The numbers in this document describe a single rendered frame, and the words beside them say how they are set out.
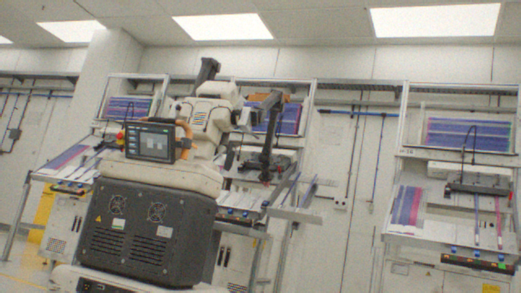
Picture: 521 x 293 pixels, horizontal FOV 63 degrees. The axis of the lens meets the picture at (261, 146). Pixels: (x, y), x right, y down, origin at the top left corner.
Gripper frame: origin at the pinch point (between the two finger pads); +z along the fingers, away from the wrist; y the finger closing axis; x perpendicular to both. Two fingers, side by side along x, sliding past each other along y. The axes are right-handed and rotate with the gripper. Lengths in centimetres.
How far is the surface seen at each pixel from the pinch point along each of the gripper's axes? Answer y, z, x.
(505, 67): -162, -6, -246
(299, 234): -36, 7, 34
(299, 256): -38, 16, 44
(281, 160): -1.3, -5.7, -26.6
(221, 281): 21, 54, 47
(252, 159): 21.0, -5.2, -23.3
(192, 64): 213, 5, -247
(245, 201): 6.4, -2.1, 22.5
